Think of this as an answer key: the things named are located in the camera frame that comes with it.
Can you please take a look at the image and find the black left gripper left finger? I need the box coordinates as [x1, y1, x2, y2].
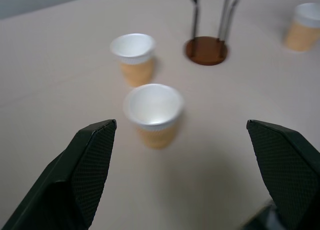
[0, 119, 118, 230]

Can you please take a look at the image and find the orange white paper cup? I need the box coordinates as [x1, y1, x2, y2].
[282, 2, 320, 52]
[122, 83, 186, 150]
[109, 33, 157, 88]

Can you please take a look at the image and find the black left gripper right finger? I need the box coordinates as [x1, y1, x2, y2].
[246, 119, 320, 230]

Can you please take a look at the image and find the brown wire cup holder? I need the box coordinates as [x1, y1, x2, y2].
[184, 0, 230, 66]

